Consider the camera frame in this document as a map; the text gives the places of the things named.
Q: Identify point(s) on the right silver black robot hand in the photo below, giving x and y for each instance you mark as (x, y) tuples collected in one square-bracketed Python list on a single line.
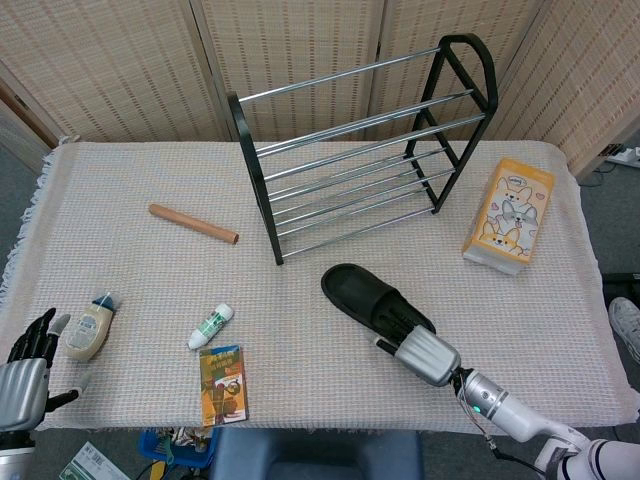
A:
[(430, 357)]

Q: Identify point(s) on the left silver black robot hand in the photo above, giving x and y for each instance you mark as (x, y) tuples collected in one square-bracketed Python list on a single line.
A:
[(22, 390)]

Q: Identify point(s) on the black slipper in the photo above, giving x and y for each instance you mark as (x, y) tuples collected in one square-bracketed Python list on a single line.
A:
[(350, 287)]

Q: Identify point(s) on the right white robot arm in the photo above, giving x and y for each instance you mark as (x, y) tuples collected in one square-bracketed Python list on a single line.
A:
[(515, 412)]

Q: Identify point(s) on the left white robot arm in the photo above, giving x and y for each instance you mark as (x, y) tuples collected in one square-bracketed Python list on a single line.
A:
[(12, 455)]

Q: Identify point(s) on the black chrome shoe rack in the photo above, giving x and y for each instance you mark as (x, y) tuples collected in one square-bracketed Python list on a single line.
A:
[(252, 165)]

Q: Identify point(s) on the beige squeeze sauce bottle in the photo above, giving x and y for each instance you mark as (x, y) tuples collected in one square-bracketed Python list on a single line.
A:
[(90, 332)]

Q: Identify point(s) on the green white paper box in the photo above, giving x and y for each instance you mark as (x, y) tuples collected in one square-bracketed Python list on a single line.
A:
[(87, 465)]

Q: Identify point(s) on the blue plastic basket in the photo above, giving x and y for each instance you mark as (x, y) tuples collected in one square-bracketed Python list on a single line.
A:
[(150, 447)]

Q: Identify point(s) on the blue padded chair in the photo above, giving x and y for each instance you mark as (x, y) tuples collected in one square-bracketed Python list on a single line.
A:
[(315, 455)]

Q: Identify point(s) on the corgi print tissue pack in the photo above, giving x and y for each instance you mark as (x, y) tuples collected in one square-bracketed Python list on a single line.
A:
[(510, 215)]

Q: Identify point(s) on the beige woven tablecloth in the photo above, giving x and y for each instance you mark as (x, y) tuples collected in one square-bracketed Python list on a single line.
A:
[(150, 280)]

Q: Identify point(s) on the colourful snack packet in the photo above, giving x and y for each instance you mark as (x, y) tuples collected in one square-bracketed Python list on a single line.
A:
[(187, 440)]

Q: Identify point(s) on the white green small bottle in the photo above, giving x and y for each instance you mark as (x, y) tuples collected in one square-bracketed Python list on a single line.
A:
[(210, 327)]

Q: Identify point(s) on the white sneaker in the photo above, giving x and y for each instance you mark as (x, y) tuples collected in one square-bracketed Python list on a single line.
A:
[(625, 320)]

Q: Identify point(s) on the orange green snack box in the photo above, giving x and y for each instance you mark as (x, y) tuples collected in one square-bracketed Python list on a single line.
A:
[(223, 385)]

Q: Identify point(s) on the wooden rolling pin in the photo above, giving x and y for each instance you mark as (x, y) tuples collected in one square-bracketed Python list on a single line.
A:
[(192, 223)]

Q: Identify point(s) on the white power strip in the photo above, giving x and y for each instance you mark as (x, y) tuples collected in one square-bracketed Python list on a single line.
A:
[(627, 156)]

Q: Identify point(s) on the woven folding screen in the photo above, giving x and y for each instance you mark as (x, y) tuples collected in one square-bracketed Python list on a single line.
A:
[(110, 65)]

